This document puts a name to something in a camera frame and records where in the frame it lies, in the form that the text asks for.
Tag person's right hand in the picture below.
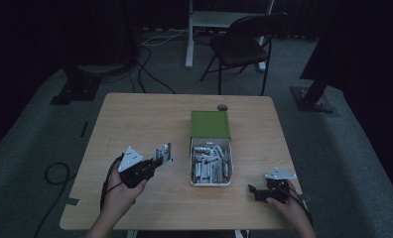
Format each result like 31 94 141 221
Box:
265 181 308 226

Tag single silver foil packet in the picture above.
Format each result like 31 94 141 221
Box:
154 142 175 166

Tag white desk frame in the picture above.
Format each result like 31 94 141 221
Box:
184 0 276 72

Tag black floor cables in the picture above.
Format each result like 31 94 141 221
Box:
127 44 178 95

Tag grey round floor base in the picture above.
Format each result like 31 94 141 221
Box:
77 62 133 75

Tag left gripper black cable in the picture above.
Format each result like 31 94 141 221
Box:
98 154 125 213

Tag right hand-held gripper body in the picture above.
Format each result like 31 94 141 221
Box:
263 167 298 204

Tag black looped floor cable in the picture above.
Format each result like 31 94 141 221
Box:
33 162 78 238

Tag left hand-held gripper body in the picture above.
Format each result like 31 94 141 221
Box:
117 145 156 189

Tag black folding chair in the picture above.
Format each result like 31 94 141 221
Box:
198 12 290 97

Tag white floor cable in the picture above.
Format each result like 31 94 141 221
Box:
139 28 191 48

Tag black stand with flat base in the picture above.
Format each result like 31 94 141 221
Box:
49 63 103 106

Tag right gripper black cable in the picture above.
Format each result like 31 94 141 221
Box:
283 186 315 227

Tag pile of silver packets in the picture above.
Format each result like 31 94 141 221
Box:
191 142 231 183

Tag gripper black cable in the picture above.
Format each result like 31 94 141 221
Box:
98 154 125 213
283 186 315 227

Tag person's left hand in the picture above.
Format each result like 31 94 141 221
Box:
104 161 149 216

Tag black slanted stand with base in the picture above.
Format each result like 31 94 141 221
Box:
290 73 335 114

